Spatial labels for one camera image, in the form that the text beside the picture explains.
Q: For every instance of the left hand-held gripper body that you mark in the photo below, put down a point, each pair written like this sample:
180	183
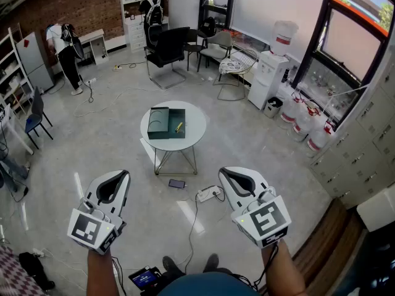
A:
88	228

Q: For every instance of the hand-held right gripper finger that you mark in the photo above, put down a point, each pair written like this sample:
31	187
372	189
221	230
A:
233	199
254	176

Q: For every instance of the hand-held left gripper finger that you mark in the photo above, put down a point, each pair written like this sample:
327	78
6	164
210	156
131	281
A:
123	200
94	185

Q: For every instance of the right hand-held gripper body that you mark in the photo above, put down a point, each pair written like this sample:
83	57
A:
267	219

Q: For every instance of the yellow knife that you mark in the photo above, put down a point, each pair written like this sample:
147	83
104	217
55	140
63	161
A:
178	126

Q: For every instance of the person's left forearm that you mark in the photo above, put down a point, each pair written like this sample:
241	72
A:
100	273

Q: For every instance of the person's right forearm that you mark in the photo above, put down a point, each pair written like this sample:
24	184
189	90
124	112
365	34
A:
281	273

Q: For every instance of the dark green open box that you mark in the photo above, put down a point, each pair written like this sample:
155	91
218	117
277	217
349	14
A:
157	125

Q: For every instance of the white plastic container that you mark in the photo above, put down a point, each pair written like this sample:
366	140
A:
378	210

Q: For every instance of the small white power strip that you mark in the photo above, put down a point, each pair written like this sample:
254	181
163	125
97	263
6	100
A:
38	252

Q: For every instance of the black smartphone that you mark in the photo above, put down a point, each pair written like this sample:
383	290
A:
176	183

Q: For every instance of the wooden bench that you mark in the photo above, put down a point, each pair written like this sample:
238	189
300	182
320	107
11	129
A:
327	245

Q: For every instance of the person's black right shoe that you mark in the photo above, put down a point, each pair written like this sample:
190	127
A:
211	261

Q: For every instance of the person's black shoe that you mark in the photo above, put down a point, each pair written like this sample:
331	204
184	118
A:
211	261
171	264

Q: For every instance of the black bag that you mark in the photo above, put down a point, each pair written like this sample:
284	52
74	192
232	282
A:
34	267

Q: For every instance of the small white trash bin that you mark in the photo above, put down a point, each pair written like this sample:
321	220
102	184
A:
271	109

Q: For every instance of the black device with blue screen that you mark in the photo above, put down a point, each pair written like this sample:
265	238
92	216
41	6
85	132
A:
142	278

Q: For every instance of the person's black left shoe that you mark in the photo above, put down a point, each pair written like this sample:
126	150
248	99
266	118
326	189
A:
171	264

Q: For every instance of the round white table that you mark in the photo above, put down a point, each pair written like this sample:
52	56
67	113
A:
194	122

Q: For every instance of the person's teal shirt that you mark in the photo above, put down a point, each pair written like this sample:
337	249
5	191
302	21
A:
210	287

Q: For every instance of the checked cloth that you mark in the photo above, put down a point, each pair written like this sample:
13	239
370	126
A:
12	276

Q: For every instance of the person's black trousers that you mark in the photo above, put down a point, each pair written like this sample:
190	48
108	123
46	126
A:
172	277

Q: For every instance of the white water dispenser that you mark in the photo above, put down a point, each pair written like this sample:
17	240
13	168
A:
265	82

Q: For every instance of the dark chair with blue seat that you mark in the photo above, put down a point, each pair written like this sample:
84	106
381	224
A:
37	106

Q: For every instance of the grey metal lockers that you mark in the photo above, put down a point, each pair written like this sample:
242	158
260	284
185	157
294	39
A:
355	159

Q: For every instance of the long white power strip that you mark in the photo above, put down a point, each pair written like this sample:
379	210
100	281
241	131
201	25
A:
91	80

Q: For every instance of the patterned seat cushion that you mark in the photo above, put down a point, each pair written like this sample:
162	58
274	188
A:
231	66

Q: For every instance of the white and yellow power strip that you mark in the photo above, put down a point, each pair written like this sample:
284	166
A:
116	68

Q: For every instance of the white shelf rack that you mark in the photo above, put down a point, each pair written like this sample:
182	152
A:
14	82

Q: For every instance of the grey fridge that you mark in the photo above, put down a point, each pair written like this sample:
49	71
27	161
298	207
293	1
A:
34	60

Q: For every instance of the small white desk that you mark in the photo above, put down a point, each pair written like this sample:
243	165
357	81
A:
98	46

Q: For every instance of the black oval object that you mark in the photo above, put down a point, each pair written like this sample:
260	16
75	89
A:
78	46

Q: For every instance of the grey padded chair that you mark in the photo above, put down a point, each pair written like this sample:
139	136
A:
220	40

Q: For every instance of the water bottle with red label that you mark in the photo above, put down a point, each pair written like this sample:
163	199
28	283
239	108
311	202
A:
284	35

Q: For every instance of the dark side chair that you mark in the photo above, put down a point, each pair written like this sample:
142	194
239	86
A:
192	37

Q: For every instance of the black office chair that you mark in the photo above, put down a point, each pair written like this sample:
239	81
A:
169	46

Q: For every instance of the white hutch cabinet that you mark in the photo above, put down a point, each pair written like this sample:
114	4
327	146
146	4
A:
135	35

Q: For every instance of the small white roller blind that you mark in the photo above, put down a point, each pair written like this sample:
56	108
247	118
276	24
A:
351	42

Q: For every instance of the large white roller blind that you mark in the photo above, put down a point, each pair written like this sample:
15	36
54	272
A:
271	5

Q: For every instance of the black metal shelf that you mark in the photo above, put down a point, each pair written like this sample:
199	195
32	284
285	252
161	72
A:
216	8

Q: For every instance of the black and white backpack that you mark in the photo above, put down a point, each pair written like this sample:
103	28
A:
155	12

